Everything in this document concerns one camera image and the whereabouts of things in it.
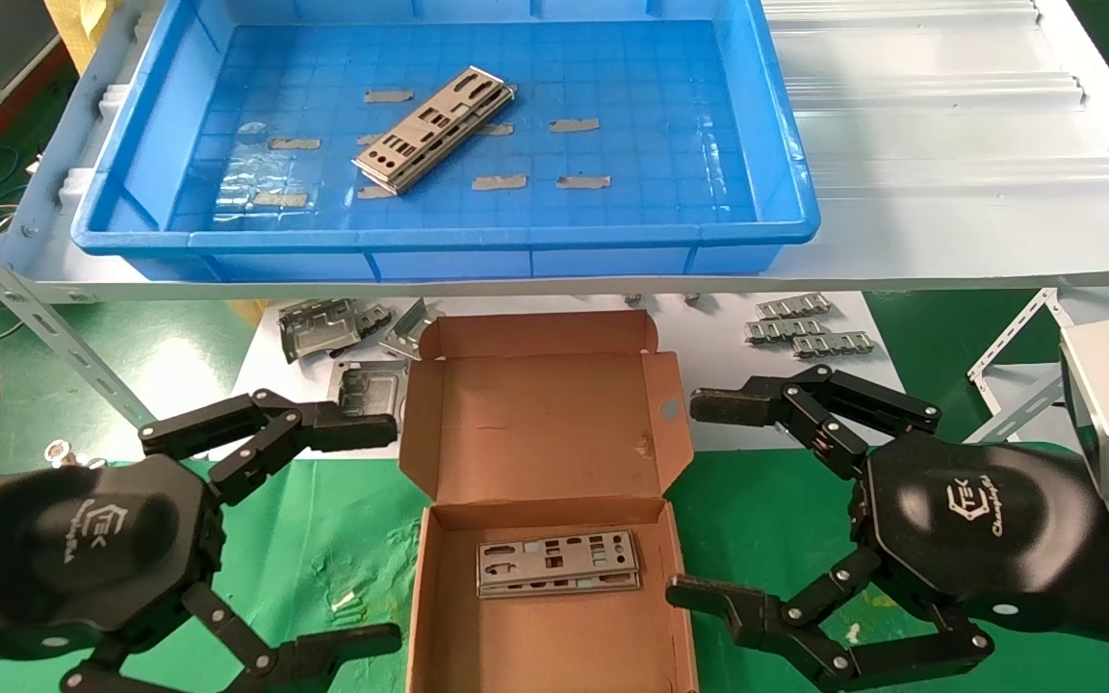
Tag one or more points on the blue plastic tray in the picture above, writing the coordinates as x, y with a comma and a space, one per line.
612, 77

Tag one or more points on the perforated grey metal strip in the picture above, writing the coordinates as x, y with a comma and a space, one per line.
834, 344
792, 306
786, 329

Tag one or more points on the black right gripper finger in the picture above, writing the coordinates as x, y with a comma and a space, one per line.
737, 404
709, 597

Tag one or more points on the square grey metal bracket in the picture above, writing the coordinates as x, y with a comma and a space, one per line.
367, 380

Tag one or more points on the brown tape strip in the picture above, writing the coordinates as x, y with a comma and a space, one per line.
374, 192
368, 139
500, 182
388, 95
575, 125
583, 181
280, 199
294, 143
500, 129

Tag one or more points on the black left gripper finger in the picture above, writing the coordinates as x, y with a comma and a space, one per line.
345, 430
345, 650

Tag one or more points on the grey slotted angle shelf post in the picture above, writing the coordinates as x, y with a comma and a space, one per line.
35, 313

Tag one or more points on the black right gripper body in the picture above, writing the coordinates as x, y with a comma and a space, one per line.
978, 529

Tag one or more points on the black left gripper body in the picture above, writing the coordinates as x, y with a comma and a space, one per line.
85, 549

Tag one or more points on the bent grey sheet metal bracket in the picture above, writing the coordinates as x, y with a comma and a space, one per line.
319, 327

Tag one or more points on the white metal frame rack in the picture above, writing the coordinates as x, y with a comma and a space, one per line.
1012, 351

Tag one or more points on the small grey metal bracket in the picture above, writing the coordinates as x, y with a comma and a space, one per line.
376, 316

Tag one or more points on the angled grey metal bracket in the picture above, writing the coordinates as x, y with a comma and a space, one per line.
408, 329

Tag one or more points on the brown cardboard box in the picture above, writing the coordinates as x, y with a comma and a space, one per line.
535, 423

